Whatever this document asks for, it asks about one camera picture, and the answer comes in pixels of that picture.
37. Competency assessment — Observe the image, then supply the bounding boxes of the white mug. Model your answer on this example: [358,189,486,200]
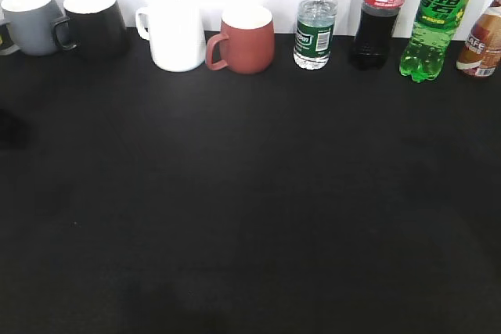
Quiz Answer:
[135,0,206,72]

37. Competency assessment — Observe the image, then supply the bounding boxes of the green sprite bottle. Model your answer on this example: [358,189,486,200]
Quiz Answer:
[399,0,469,83]

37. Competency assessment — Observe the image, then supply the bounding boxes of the red mug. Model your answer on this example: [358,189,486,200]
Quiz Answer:
[205,4,275,74]

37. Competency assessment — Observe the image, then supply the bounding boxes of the clear water bottle green label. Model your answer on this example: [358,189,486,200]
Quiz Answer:
[293,0,338,70]

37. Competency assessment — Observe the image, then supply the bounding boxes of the black mug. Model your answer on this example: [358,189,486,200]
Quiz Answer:
[63,0,129,60]

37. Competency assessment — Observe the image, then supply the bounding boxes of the cola bottle red label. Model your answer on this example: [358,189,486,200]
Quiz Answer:
[349,0,405,70]

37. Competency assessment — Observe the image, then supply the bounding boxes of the brown coffee drink bottle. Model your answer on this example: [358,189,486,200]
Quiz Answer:
[456,0,500,78]

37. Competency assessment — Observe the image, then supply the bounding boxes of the grey mug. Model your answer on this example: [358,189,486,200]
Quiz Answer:
[1,0,63,56]

